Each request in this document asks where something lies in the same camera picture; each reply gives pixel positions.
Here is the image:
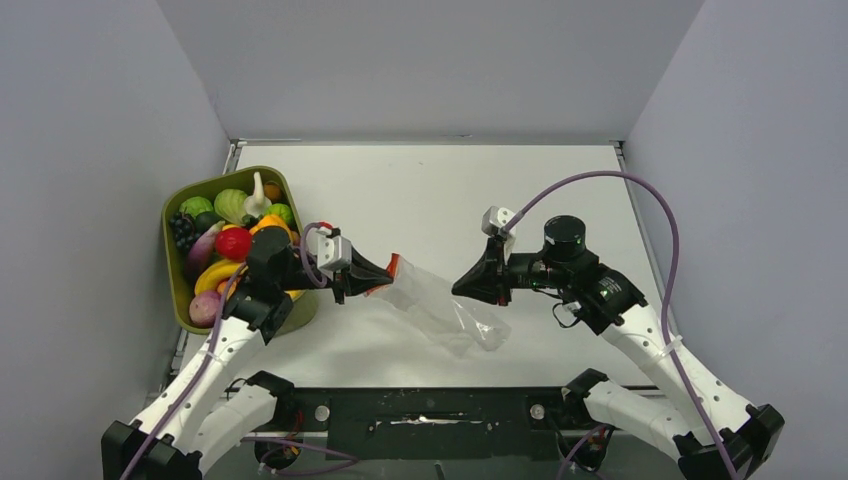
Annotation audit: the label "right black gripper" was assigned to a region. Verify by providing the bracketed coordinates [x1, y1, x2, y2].
[452, 238, 570, 307]

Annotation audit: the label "clear zip bag orange zipper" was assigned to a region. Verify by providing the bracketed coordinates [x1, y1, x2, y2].
[366, 253, 511, 358]

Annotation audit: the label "red toy apple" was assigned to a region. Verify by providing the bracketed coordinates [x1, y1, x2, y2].
[214, 227, 252, 262]

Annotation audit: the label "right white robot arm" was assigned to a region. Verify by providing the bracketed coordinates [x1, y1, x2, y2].
[452, 215, 785, 479]

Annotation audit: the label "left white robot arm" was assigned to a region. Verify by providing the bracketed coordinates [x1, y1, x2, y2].
[101, 224, 393, 479]

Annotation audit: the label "olive green food bin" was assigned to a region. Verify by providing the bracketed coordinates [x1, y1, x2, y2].
[161, 166, 304, 335]

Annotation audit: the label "orange toy bell pepper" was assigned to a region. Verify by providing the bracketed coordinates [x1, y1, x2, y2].
[249, 214, 292, 240]

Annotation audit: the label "small orange toy fruit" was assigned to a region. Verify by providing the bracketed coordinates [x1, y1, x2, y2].
[263, 182, 285, 204]

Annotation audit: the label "white toy garlic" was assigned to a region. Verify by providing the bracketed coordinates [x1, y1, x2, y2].
[243, 172, 272, 218]

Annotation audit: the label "peach toy fruit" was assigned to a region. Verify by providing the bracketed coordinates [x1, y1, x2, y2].
[216, 277, 240, 298]

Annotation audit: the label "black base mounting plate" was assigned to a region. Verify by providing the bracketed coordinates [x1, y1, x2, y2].
[259, 387, 595, 461]

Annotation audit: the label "light green toy lettuce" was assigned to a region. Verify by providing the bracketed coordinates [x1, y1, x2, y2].
[213, 188, 248, 226]

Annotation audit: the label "yellow toy banana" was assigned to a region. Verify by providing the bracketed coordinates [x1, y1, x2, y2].
[194, 260, 247, 297]

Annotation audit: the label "purple toy eggplant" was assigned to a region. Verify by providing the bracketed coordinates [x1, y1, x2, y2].
[183, 221, 225, 281]

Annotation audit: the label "purple toy onion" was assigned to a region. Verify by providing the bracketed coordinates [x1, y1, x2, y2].
[188, 290, 221, 329]

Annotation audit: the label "dark green toy avocado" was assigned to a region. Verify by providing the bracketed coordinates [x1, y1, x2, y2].
[193, 211, 222, 235]

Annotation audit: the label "green toy cabbage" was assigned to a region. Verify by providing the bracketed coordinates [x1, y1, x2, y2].
[178, 196, 214, 218]

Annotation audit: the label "black toy grapes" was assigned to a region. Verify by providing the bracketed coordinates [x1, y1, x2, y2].
[168, 211, 200, 255]

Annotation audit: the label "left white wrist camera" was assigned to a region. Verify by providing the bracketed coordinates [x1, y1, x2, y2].
[316, 227, 353, 275]

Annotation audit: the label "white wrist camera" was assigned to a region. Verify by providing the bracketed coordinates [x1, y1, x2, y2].
[316, 227, 353, 275]
[481, 206, 515, 240]

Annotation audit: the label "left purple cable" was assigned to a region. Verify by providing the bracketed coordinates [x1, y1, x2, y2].
[117, 221, 336, 480]

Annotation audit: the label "purple cable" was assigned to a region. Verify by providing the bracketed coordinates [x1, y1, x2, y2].
[117, 221, 336, 480]
[500, 170, 743, 480]

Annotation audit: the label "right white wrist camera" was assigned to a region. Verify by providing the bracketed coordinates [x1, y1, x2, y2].
[481, 206, 515, 240]

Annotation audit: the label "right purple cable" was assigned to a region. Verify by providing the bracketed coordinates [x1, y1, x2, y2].
[500, 170, 743, 480]

